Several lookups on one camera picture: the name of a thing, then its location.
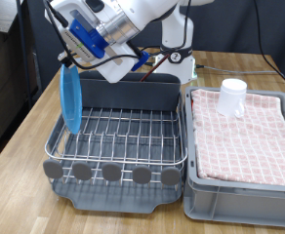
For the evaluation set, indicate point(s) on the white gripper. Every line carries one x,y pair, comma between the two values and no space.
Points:
116,68

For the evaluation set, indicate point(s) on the blue plate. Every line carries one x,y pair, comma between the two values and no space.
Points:
71,100

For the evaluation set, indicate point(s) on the grey dish drying rack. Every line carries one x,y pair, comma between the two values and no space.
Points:
116,200

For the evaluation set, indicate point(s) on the grey plastic crate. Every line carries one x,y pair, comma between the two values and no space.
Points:
246,204

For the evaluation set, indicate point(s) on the white mug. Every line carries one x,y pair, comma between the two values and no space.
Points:
230,97

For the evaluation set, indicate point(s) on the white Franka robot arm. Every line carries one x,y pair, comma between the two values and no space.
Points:
176,32

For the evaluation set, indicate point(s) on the pink checkered towel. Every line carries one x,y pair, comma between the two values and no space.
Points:
246,146

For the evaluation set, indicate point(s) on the dark grey utensil caddy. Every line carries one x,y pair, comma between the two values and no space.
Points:
142,94

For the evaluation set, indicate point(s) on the black metal pole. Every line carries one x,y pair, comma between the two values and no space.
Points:
25,65

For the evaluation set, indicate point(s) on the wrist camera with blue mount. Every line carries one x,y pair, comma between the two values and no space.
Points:
84,42

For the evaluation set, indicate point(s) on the brown wooden spoon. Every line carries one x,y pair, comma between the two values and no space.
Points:
147,75

